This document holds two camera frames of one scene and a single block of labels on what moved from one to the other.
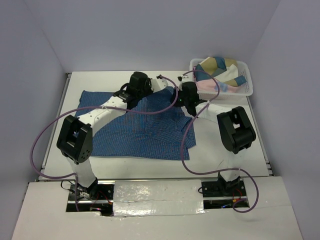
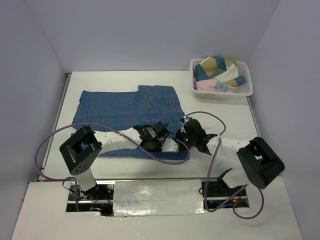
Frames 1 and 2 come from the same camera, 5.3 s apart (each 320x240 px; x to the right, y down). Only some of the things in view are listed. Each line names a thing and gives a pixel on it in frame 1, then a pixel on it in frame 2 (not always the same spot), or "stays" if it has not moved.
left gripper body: x=147 y=90 to x=156 y=146
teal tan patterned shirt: x=224 y=70 stays
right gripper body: x=182 y=100 to x=191 y=140
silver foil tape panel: x=141 y=198 stays
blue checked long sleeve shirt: x=157 y=128 stays
